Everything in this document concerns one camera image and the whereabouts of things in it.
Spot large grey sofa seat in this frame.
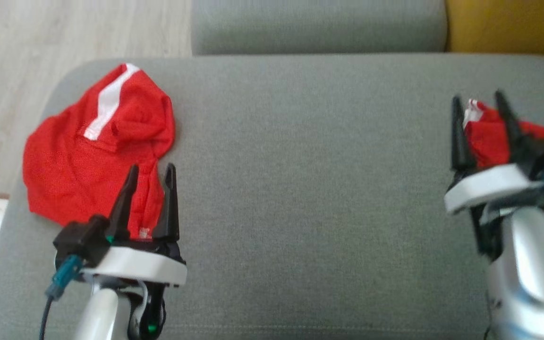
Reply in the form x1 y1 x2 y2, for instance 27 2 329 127
0 53 544 340

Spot black cable with teal plug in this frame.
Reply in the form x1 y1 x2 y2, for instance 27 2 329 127
39 254 85 340

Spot red shorts with white stripe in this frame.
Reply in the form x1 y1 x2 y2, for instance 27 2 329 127
22 63 177 239

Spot large yellow sofa backrest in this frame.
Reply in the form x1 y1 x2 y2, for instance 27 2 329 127
445 0 544 57

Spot long grey sofa seat cushion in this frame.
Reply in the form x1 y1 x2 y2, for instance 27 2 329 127
190 0 448 56

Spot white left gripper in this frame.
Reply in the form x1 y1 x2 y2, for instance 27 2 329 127
81 162 188 288

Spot red basketball jersey number 23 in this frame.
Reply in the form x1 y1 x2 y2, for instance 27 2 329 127
462 98 544 169

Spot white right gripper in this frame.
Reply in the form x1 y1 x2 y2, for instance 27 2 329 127
444 89 544 216

